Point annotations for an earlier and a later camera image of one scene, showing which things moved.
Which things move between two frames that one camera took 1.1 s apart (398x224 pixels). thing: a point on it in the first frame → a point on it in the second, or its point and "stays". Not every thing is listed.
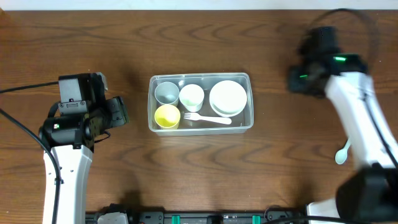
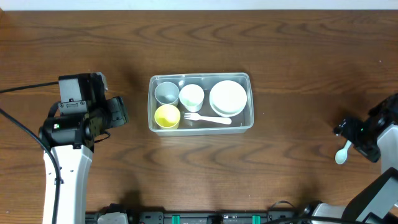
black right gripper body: [296, 82] → [347, 131]
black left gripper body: [117, 111] stays
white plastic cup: [191, 97] stays
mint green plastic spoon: [341, 154] stays
